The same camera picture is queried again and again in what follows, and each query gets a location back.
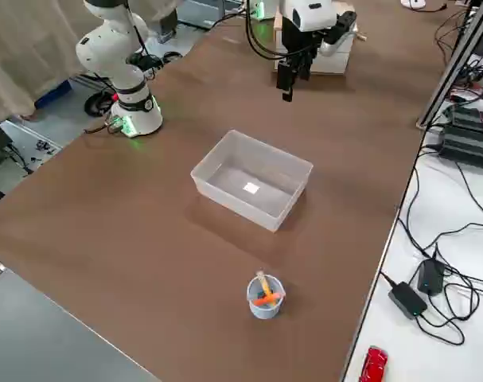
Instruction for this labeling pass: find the person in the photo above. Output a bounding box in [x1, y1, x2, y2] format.
[143, 0, 180, 44]

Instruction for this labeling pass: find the clear plastic cup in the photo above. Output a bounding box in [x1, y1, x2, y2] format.
[247, 271, 286, 321]

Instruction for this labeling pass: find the clear plastic box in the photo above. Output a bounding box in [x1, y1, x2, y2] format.
[189, 128, 315, 233]

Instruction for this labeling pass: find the orange marker pen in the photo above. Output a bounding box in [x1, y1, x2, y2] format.
[255, 291, 285, 307]

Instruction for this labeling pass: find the beige pen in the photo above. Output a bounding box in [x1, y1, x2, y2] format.
[255, 271, 273, 303]

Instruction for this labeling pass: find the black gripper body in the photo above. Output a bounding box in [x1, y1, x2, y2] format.
[283, 18, 319, 62]

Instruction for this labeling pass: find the dark red toy car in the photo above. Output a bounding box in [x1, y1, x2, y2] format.
[359, 345, 390, 382]

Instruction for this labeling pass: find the black power supply unit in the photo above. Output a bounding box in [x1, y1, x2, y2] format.
[447, 102, 483, 138]
[438, 125, 483, 173]

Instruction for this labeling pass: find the aluminium frame post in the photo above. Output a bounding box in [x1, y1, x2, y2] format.
[415, 0, 483, 129]

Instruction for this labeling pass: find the beige curtain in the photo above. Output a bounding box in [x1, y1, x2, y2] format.
[0, 0, 107, 120]

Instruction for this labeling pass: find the light wooden drawer cabinet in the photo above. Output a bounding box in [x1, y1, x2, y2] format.
[272, 10, 368, 76]

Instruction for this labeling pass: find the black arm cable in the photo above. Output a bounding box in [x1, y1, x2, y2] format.
[243, 0, 320, 61]

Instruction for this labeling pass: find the blue plastic bin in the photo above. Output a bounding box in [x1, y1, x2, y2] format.
[33, 77, 73, 109]

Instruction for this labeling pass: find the black power adapter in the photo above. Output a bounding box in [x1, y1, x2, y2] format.
[386, 280, 429, 322]
[417, 257, 448, 297]

